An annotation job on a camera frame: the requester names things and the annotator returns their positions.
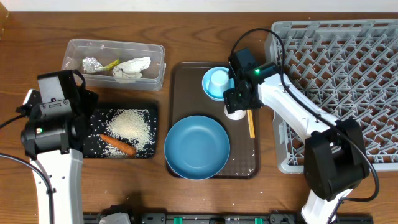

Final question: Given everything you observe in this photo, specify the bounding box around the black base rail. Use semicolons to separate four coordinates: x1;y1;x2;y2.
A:
83;204;374;224

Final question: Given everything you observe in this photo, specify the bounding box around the white pink cup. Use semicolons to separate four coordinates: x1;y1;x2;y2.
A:
224;106;246;121

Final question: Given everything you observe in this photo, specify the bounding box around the clear plastic bin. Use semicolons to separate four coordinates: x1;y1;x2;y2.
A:
62;39;166;91

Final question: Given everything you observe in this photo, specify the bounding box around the light blue cup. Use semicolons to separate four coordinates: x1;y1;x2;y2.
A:
208;68;230;98

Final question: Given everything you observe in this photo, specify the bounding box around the wooden chopstick left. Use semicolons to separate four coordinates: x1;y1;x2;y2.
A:
246;108;254;138

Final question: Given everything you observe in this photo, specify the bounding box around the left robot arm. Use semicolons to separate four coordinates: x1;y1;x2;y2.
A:
16;70;98;223

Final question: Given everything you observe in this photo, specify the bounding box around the dark blue plate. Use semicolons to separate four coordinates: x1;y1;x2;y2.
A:
164;115;231;180

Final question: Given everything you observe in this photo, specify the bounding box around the wooden chopstick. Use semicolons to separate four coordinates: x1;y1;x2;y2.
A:
248;108;256;138
246;108;254;138

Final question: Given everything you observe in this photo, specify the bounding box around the white tissue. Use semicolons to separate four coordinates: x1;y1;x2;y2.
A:
112;57;151;84

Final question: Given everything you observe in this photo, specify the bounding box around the black waste tray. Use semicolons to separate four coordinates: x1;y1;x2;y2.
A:
82;101;159;159

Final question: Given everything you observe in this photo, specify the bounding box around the brown serving tray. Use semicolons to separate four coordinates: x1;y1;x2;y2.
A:
170;62;261;179

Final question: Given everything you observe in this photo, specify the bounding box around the light blue bowl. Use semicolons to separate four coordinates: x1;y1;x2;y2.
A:
202;67;234;101

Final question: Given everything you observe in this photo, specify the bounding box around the grey dishwasher rack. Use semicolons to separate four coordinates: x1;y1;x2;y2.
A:
264;19;397;172

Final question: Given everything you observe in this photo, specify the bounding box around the wooden chopstick right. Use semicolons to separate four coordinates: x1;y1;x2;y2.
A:
248;108;256;138

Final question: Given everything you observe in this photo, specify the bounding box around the white rice pile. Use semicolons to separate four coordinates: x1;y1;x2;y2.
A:
83;108;157;158

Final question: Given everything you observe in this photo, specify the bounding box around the orange carrot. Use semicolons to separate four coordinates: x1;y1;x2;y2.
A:
100;134;136;157

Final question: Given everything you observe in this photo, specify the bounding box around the green foil snack wrapper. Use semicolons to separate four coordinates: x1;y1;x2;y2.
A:
82;57;120;74

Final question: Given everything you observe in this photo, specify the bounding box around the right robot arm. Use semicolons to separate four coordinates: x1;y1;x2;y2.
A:
223;48;370;223

